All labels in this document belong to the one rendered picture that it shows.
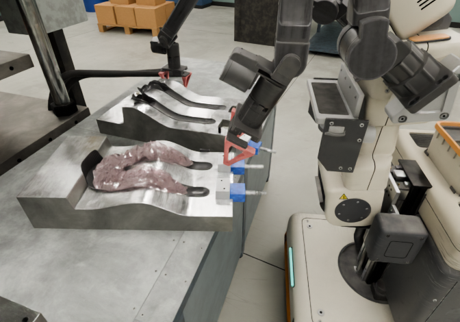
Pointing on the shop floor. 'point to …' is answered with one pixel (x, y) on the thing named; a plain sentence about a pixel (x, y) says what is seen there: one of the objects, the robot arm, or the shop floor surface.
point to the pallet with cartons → (134, 7)
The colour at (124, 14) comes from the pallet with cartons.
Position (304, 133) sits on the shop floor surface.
